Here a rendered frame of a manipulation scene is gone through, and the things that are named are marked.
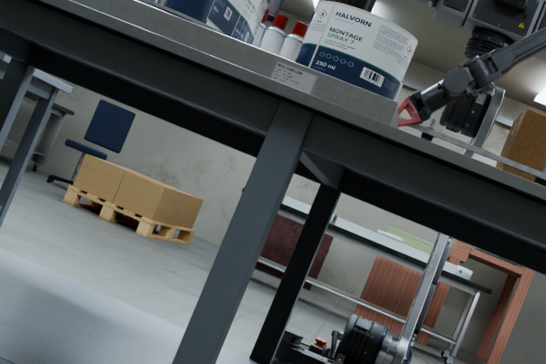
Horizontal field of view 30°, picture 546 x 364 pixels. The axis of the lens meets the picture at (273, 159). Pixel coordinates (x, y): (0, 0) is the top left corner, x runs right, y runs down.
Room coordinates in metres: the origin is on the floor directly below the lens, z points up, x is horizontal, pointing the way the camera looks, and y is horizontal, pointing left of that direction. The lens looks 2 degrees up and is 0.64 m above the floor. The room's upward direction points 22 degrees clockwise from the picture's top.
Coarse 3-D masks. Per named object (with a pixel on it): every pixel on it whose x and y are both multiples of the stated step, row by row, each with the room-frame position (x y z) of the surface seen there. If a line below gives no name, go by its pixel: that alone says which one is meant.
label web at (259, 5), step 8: (256, 0) 2.14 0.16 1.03; (264, 0) 2.25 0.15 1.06; (256, 8) 2.19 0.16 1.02; (264, 8) 2.30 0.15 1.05; (248, 16) 2.14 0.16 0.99; (256, 16) 2.24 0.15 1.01; (208, 24) 2.43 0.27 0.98; (248, 24) 2.17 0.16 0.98; (256, 24) 2.28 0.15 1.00; (240, 32) 2.13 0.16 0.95; (248, 32) 2.22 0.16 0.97; (256, 32) 2.33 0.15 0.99; (240, 40) 2.16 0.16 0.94; (248, 40) 2.26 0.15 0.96
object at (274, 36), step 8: (280, 16) 2.50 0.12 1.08; (272, 24) 2.51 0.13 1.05; (280, 24) 2.50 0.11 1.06; (272, 32) 2.49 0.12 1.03; (280, 32) 2.50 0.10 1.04; (264, 40) 2.50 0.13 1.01; (272, 40) 2.49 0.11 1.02; (280, 40) 2.50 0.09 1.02; (264, 48) 2.49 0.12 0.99; (272, 48) 2.49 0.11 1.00
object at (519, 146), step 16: (528, 112) 2.60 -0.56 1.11; (512, 128) 2.79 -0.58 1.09; (528, 128) 2.60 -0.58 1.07; (544, 128) 2.59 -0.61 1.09; (512, 144) 2.61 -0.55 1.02; (528, 144) 2.60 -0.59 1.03; (544, 144) 2.59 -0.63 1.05; (512, 160) 2.60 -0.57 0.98; (528, 160) 2.59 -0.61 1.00; (544, 160) 2.59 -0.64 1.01; (528, 176) 2.59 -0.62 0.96
